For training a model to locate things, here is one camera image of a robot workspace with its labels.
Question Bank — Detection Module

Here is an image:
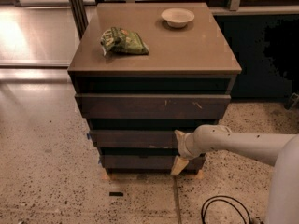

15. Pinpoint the brown drawer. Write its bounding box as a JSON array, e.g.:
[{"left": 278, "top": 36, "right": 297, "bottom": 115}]
[
  {"left": 90, "top": 130, "right": 178, "bottom": 148},
  {"left": 100, "top": 154, "right": 206, "bottom": 171},
  {"left": 75, "top": 93, "right": 231, "bottom": 119}
]

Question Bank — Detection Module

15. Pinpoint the white bowl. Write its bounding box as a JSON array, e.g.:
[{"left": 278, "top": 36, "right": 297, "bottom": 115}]
[{"left": 161, "top": 8, "right": 194, "bottom": 28}]

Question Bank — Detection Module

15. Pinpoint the brown bottom drawer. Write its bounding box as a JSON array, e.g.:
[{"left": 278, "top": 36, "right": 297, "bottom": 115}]
[{"left": 100, "top": 154, "right": 206, "bottom": 171}]

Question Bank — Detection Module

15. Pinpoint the black cable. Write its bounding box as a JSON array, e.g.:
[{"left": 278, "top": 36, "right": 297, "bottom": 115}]
[{"left": 200, "top": 195, "right": 252, "bottom": 224}]

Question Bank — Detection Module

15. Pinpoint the black floor tape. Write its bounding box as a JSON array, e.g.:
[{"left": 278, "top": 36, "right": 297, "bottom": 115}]
[{"left": 109, "top": 191, "right": 123, "bottom": 197}]

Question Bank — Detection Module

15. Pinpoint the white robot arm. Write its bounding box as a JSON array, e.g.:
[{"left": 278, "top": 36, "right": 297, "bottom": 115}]
[{"left": 171, "top": 125, "right": 299, "bottom": 224}]

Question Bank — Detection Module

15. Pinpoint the brown drawer cabinet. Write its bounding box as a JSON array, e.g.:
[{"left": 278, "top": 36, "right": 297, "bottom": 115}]
[{"left": 67, "top": 2, "right": 243, "bottom": 175}]

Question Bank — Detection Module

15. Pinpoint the green chip bag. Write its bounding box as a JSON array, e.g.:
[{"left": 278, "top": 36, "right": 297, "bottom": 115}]
[{"left": 100, "top": 27, "right": 150, "bottom": 55}]

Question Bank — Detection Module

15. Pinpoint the brown top drawer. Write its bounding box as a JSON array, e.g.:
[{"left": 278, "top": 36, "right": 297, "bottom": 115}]
[{"left": 75, "top": 93, "right": 231, "bottom": 119}]

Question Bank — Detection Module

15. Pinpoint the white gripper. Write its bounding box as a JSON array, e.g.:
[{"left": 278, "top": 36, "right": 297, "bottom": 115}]
[{"left": 171, "top": 130, "right": 200, "bottom": 176}]

